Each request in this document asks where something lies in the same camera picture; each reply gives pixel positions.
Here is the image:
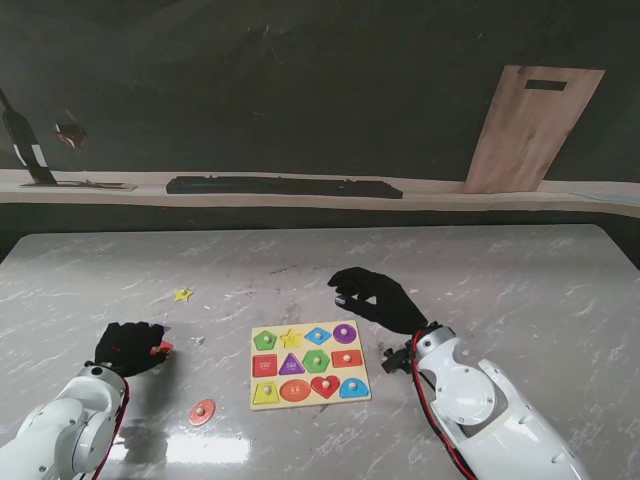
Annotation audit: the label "arm red black cables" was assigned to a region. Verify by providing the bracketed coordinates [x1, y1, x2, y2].
[93, 377, 132, 480]
[410, 337, 479, 480]

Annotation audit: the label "blue dome puzzle piece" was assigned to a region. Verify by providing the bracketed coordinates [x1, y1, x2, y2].
[339, 378, 369, 400]

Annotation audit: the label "wooden cutting board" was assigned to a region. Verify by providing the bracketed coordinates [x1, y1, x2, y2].
[460, 64, 606, 195]

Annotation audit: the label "black bottle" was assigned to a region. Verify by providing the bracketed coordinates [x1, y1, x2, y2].
[0, 88, 59, 186]

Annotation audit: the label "thin flat wooden plate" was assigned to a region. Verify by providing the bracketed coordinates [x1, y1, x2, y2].
[19, 179, 139, 192]

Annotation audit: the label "left arm red black cables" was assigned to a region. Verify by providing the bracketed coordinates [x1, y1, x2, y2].
[93, 377, 132, 480]

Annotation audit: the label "red heart puzzle piece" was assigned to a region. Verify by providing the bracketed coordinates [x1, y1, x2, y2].
[310, 375, 342, 400]

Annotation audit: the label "orange rectangle puzzle piece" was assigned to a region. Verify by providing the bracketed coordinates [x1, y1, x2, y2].
[330, 349, 363, 369]

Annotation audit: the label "wooden shape puzzle board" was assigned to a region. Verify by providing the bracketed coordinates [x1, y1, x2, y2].
[249, 320, 374, 412]

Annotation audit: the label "long wooden shelf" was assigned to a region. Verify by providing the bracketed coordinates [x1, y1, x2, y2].
[0, 168, 640, 219]

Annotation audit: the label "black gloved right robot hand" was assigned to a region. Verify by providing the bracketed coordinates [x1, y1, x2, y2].
[327, 267, 430, 336]

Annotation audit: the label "right arm red black cables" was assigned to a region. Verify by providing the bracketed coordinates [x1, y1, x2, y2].
[410, 337, 479, 480]

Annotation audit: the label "black keyboard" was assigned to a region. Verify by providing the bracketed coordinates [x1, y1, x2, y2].
[165, 174, 404, 200]

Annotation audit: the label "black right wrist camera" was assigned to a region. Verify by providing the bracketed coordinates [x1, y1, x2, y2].
[381, 344, 416, 376]

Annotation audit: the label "orange oval puzzle piece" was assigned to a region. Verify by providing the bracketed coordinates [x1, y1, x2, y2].
[188, 398, 217, 427]

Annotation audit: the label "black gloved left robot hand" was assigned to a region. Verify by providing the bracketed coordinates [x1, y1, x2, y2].
[93, 322, 175, 379]

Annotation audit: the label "yellow trapezoid puzzle piece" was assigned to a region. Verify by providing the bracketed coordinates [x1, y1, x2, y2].
[252, 382, 282, 407]

